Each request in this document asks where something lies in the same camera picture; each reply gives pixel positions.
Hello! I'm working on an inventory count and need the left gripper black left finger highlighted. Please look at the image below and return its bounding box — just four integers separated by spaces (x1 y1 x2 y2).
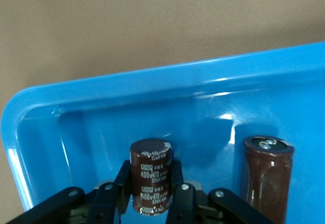
7 159 133 224

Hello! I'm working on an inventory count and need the plain brown capacitor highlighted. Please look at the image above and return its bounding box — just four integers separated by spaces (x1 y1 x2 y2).
241 135 295 224

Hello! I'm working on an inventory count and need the blue plastic tray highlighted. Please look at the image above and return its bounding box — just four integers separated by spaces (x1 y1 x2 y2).
0 41 325 224

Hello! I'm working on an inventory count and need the small black connector block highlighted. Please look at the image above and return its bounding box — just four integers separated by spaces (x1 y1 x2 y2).
129 138 174 216

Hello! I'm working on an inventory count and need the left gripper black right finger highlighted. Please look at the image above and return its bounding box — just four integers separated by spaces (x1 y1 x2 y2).
165 159 277 224

